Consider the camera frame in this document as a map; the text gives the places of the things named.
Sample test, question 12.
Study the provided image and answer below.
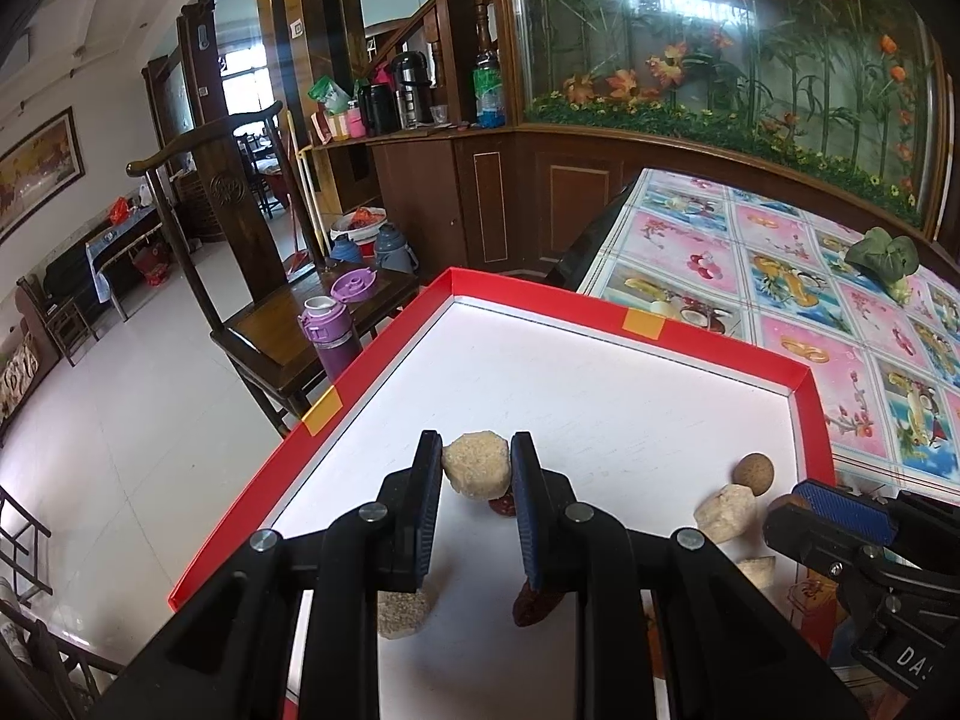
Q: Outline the purple thermos bottle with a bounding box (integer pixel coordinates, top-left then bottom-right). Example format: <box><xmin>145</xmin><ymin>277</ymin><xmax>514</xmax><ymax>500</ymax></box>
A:
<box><xmin>298</xmin><ymin>296</ymin><xmax>361</xmax><ymax>380</ymax></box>

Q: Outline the side table with cloth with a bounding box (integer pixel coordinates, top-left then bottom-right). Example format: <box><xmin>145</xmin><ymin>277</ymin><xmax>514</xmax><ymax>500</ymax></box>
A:
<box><xmin>85</xmin><ymin>206</ymin><xmax>171</xmax><ymax>322</ymax></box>

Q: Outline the fruit pattern tablecloth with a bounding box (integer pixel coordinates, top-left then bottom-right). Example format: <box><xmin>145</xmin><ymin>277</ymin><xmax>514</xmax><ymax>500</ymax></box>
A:
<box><xmin>573</xmin><ymin>169</ymin><xmax>958</xmax><ymax>502</ymax></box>

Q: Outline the glass flower display cabinet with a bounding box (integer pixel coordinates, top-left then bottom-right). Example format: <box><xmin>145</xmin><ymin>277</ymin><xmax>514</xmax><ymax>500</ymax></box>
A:
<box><xmin>496</xmin><ymin>0</ymin><xmax>953</xmax><ymax>231</ymax></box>

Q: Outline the dark wooden chair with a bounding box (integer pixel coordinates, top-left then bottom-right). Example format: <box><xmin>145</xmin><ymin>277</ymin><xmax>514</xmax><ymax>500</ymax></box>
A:
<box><xmin>125</xmin><ymin>99</ymin><xmax>422</xmax><ymax>441</ymax></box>

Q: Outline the green plastic bottle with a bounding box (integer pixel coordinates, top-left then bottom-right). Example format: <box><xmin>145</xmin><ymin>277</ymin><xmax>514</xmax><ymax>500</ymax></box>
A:
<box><xmin>472</xmin><ymin>50</ymin><xmax>506</xmax><ymax>128</ymax></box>

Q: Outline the green leafy vegetable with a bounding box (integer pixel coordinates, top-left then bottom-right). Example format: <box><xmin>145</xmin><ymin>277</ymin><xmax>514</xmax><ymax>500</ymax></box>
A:
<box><xmin>844</xmin><ymin>226</ymin><xmax>919</xmax><ymax>307</ymax></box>

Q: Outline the purple thermos lid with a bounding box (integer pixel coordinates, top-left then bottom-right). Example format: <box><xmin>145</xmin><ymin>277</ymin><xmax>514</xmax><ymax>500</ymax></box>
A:
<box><xmin>329</xmin><ymin>266</ymin><xmax>377</xmax><ymax>305</ymax></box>

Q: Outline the brown round fruit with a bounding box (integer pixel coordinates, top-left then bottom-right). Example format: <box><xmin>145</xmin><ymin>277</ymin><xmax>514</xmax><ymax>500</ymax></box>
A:
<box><xmin>768</xmin><ymin>493</ymin><xmax>811</xmax><ymax>514</ymax></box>
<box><xmin>731</xmin><ymin>452</ymin><xmax>775</xmax><ymax>497</ymax></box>

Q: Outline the framed wall painting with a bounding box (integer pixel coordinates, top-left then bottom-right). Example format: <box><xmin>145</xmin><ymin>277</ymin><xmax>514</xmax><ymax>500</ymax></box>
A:
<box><xmin>0</xmin><ymin>107</ymin><xmax>85</xmax><ymax>241</ymax></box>

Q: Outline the red gift box lid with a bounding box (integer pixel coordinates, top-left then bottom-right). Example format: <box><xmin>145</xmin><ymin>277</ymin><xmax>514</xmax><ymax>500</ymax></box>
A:
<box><xmin>166</xmin><ymin>266</ymin><xmax>838</xmax><ymax>720</ymax></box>

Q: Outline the black thermos flask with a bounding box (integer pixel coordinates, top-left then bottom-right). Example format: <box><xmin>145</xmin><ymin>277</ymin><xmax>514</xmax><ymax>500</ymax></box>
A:
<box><xmin>392</xmin><ymin>50</ymin><xmax>433</xmax><ymax>130</ymax></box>

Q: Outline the dark red jujube date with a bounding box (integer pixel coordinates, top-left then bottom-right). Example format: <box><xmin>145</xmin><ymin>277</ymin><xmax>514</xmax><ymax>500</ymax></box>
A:
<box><xmin>512</xmin><ymin>582</ymin><xmax>563</xmax><ymax>628</ymax></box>

